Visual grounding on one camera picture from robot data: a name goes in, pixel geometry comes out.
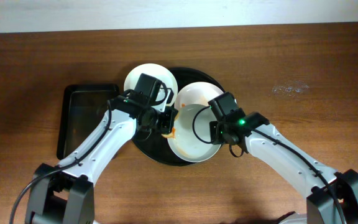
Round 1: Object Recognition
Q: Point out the green and yellow sponge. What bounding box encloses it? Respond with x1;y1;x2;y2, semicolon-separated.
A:
162;128;176;139

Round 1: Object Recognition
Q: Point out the pinkish white plate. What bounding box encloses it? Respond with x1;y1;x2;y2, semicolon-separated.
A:
174;82;224;110

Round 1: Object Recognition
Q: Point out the light grey plate bottom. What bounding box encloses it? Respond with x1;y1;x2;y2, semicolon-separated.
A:
167;104;221;163

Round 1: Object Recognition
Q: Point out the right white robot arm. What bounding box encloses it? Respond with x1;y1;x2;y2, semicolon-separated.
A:
208;92;358;223

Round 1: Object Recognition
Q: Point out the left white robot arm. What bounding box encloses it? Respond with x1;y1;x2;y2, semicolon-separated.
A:
21;73;178;223

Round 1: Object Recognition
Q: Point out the rectangular black tray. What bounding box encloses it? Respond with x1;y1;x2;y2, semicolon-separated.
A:
57;83;119;160

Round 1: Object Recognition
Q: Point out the white plate top left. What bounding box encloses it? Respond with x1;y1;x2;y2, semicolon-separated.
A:
124;63;178;106

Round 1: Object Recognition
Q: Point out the right black cable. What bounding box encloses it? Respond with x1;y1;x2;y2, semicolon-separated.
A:
191;105;347;224

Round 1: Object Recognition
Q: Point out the black cable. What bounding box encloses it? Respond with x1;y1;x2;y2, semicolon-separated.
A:
191;105;347;224
9;80;170;224

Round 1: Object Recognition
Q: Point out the left black cable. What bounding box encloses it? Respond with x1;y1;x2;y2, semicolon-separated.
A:
9;80;170;224

